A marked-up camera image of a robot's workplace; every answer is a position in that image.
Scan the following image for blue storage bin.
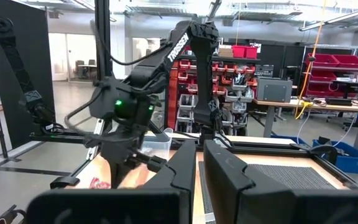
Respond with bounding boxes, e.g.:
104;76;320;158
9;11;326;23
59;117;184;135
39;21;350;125
312;138;358;174

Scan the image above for red parts bin rack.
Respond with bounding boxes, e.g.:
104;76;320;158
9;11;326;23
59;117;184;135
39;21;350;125
166;43;260;138

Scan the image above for clear plastic container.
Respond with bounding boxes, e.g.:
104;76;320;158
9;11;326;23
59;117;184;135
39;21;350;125
140;127;174;161

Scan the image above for wire shelf with red bins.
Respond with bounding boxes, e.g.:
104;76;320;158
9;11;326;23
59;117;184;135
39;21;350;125
303;43;358;100

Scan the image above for black room divider panel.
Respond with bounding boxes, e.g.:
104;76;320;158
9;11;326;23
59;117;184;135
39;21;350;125
0;0;56;162

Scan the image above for long workbench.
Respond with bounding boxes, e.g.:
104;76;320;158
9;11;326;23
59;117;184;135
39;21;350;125
252;98;358;153

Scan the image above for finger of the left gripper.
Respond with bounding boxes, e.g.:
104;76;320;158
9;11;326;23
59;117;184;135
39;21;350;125
134;153;168;173
108;154;129;190

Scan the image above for orange hanging cable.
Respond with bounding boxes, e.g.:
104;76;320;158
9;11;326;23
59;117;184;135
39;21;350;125
293;0;328;121

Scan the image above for gray equipment box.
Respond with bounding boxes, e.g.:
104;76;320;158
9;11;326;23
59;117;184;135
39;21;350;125
255;77;293;103

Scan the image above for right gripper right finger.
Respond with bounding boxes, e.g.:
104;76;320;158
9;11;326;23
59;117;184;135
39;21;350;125
203;139;358;224

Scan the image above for chocolate chip granola bar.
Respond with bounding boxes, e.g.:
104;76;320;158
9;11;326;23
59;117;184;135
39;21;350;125
88;176;112;190

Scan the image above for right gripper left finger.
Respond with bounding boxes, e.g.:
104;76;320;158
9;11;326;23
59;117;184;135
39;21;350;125
25;139;198;224

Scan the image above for black braided cable sleeve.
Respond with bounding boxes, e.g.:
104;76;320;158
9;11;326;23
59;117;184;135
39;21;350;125
0;14;58;133

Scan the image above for dark striped placemat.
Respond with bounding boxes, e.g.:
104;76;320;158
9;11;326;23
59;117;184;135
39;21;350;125
197;161;337;224

